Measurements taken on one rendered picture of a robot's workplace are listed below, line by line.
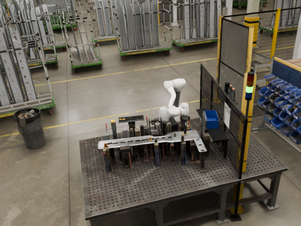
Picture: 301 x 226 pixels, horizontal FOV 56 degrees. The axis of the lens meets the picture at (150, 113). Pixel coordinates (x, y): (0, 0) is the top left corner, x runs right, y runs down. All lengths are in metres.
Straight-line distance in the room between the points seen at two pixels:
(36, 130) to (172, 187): 3.22
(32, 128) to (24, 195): 1.37
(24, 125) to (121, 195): 2.84
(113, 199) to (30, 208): 1.68
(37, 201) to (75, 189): 0.57
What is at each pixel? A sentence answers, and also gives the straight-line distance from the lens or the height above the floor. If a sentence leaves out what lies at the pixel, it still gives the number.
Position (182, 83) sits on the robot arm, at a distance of 4.10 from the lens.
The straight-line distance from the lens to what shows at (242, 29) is 5.73.
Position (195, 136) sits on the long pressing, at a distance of 3.94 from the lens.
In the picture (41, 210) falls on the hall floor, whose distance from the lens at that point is 4.73.
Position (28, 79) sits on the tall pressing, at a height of 0.84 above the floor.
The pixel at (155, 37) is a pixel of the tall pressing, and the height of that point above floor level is 0.58.
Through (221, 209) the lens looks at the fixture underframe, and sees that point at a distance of 4.05.
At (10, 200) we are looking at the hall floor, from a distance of 5.11.
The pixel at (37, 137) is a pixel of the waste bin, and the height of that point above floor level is 0.24.
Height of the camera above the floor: 3.15
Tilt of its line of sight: 28 degrees down
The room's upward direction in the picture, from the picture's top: 4 degrees counter-clockwise
